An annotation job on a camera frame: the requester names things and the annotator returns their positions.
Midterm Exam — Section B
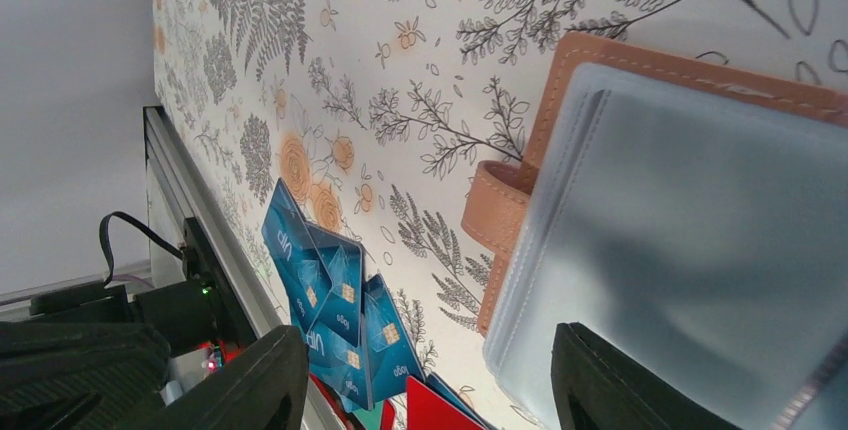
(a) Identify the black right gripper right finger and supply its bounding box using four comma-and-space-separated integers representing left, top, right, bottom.
551, 323, 735, 430

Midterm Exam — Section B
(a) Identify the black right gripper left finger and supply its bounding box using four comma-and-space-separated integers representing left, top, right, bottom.
125, 325, 309, 429

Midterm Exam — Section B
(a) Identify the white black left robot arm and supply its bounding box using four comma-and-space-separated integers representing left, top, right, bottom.
1, 281, 220, 429

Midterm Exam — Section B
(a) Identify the blue card left pile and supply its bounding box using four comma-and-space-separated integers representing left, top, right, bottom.
262, 181, 424, 410

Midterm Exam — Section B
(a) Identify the red card centre top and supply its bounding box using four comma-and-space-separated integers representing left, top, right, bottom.
406, 376, 484, 430

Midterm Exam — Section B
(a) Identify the floral patterned table mat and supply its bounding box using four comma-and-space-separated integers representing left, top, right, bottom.
153, 0, 847, 429

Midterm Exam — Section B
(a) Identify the aluminium rail frame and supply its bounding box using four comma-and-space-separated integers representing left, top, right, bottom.
142, 105, 346, 430

